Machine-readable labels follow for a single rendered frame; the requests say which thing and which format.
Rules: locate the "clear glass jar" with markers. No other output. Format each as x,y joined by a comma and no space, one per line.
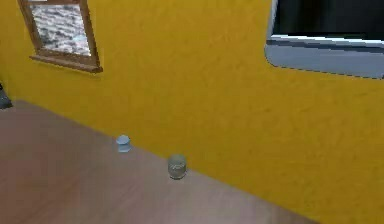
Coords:
177,166

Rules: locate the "pale blue small cup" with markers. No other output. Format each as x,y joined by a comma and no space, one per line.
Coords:
123,144

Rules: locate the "brown wooden table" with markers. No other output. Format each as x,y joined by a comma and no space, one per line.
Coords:
100,186

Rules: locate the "grey framed window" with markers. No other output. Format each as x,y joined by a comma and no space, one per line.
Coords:
326,56

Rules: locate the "dark grey object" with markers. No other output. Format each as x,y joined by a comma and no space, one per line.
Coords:
4,99

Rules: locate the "wooden framed wall picture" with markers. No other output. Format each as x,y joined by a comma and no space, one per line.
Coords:
61,30

